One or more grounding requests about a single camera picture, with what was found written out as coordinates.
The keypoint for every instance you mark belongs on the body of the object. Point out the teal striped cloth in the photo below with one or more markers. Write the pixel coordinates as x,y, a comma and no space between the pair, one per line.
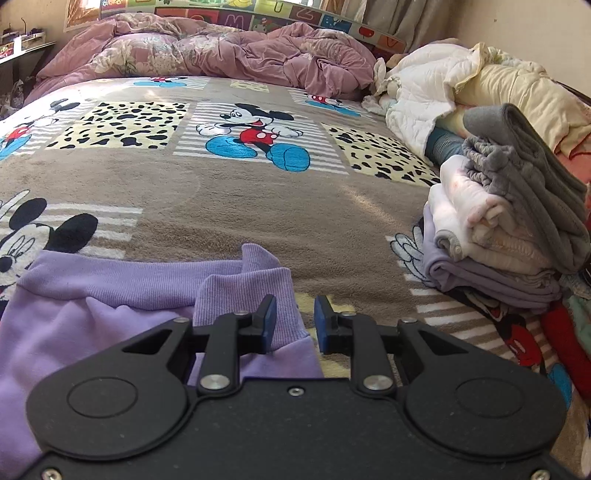
443,145

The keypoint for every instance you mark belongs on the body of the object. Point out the grey curtain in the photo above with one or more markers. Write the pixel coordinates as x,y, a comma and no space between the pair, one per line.
406,16

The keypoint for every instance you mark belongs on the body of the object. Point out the window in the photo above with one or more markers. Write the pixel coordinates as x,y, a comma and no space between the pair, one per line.
83,14

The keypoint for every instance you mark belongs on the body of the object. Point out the dark desk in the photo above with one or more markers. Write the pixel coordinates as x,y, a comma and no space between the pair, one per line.
23,53

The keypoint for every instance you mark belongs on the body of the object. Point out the cartoon mouse printed blanket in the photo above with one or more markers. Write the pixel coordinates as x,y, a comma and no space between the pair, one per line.
231,198

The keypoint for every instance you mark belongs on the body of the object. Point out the pink quilt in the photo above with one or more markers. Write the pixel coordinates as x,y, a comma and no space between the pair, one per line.
577,161

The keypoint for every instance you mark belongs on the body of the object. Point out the cream quilt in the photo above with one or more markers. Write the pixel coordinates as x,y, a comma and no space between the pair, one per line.
521,87

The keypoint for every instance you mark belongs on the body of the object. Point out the pink floral duvet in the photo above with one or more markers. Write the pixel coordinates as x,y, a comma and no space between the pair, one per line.
221,50

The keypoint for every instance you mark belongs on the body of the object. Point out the stack of colourful folded clothes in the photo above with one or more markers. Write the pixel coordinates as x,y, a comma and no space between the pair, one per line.
572,332

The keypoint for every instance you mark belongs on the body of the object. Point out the purple sweatshirt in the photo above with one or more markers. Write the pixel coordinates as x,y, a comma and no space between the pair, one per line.
115,300

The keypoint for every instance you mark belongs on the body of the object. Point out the grey folded pants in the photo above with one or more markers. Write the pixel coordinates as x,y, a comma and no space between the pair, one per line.
531,175

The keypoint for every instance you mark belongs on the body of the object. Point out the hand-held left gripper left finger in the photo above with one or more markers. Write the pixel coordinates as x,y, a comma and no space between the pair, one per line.
267,325

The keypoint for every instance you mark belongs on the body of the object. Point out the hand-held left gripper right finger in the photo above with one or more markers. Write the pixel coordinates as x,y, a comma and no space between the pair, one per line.
323,325

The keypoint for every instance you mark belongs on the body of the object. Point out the colourful alphabet play mat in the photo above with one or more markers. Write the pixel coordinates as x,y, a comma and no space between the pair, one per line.
277,14

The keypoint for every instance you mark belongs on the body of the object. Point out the grey plastic bag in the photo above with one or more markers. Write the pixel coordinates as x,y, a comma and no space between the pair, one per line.
11,94

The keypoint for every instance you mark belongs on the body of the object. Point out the lilac folded garment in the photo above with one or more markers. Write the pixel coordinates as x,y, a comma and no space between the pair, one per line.
485,277

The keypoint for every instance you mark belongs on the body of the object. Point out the pale pink folded garment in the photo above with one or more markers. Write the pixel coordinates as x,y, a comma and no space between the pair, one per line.
471,207

